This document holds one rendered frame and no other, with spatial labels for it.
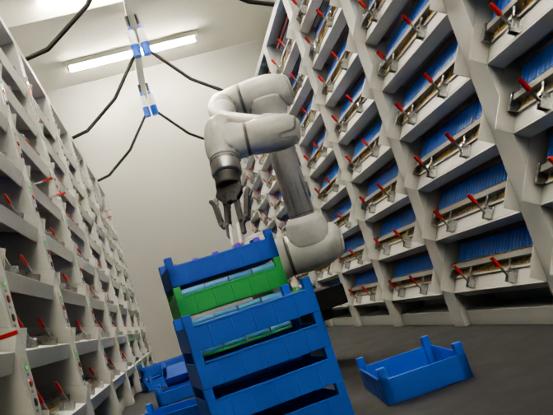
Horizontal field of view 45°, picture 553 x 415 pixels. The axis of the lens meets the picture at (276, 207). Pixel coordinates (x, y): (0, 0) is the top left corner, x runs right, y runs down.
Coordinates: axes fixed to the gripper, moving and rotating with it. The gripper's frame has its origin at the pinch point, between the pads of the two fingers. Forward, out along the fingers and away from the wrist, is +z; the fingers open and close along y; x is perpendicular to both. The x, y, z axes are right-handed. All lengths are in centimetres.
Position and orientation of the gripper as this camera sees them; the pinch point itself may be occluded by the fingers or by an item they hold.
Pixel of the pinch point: (237, 235)
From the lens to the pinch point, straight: 182.6
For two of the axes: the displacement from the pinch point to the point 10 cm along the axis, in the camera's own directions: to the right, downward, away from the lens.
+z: 1.7, 8.3, -5.2
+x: -3.6, -4.4, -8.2
